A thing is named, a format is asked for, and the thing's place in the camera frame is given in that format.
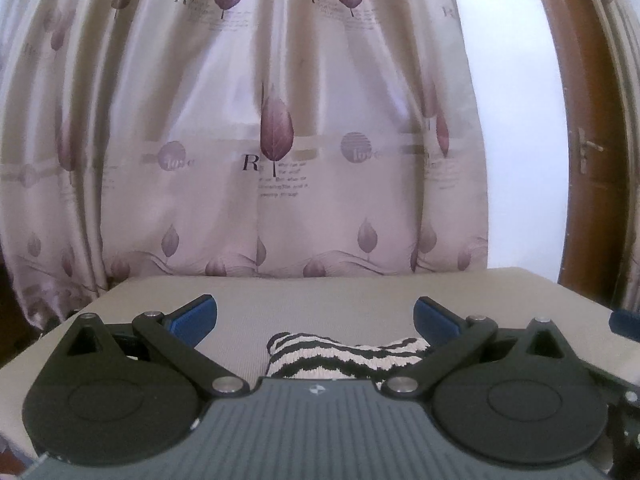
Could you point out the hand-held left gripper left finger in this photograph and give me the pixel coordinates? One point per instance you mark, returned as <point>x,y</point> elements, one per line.
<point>192,322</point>

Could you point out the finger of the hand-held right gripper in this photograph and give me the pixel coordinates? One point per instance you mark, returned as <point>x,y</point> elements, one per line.
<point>627,322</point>

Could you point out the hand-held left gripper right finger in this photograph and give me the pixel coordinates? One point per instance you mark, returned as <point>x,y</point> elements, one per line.
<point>437,322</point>

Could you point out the black and white striped sweater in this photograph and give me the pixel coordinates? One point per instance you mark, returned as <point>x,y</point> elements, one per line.
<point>310,355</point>

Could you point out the beige ribbed sofa cushion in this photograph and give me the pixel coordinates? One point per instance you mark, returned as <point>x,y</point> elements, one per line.
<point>325,305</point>

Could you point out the pink leaf print curtain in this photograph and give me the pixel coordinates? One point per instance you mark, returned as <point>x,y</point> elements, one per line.
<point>225,135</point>

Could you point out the brown wooden door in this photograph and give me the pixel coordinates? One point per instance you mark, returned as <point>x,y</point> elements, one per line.
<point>575,85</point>

